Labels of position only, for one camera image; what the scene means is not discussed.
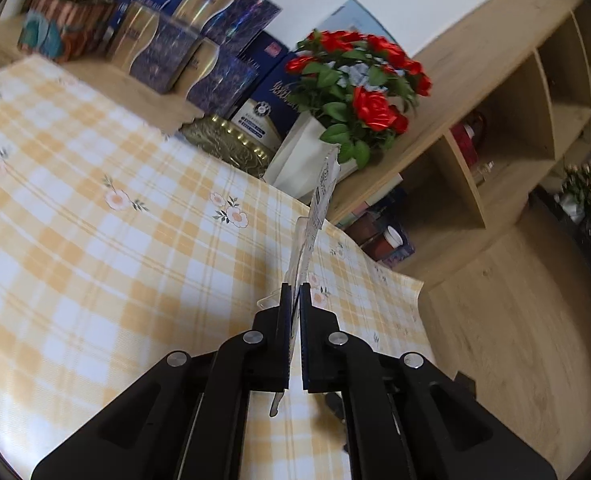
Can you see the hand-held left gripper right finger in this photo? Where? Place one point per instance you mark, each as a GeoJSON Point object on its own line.
{"type": "Point", "coordinates": [306, 340]}

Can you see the gold embossed tray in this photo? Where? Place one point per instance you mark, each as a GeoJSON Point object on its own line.
{"type": "Point", "coordinates": [225, 142]}

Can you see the blue purple small box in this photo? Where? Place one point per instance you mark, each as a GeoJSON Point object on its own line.
{"type": "Point", "coordinates": [406, 255]}

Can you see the red artificial rose plant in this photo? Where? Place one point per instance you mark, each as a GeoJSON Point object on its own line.
{"type": "Point", "coordinates": [370, 105]}

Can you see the colourful patterned box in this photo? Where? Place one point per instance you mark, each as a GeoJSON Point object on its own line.
{"type": "Point", "coordinates": [75, 17]}

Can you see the red cup with white lid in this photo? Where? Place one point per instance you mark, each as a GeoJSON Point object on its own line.
{"type": "Point", "coordinates": [383, 247]}

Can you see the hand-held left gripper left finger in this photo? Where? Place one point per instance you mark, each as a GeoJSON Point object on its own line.
{"type": "Point", "coordinates": [285, 340]}

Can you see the teal patterned box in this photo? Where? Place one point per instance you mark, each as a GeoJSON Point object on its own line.
{"type": "Point", "coordinates": [42, 37]}

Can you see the gold blue gift box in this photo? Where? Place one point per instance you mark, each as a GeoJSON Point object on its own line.
{"type": "Point", "coordinates": [160, 50]}
{"type": "Point", "coordinates": [235, 15]}
{"type": "Point", "coordinates": [225, 80]}

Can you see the light blue white box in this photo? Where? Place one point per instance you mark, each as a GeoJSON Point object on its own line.
{"type": "Point", "coordinates": [355, 15]}

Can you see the small glass bottle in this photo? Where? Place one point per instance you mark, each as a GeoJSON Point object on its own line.
{"type": "Point", "coordinates": [484, 174]}

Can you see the clear blister pack with card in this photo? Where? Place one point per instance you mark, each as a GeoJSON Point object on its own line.
{"type": "Point", "coordinates": [320, 195]}

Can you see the red box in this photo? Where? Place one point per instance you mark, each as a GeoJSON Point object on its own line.
{"type": "Point", "coordinates": [468, 145]}

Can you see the peach flower bouquet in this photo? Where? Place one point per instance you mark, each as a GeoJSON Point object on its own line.
{"type": "Point", "coordinates": [583, 185]}

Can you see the wooden shelf unit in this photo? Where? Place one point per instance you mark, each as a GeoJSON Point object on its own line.
{"type": "Point", "coordinates": [515, 110]}

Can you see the white flower pot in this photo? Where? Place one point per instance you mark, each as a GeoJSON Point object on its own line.
{"type": "Point", "coordinates": [300, 155]}

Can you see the yellow plaid floral tablecloth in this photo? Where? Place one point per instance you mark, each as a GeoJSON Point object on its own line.
{"type": "Point", "coordinates": [100, 270]}

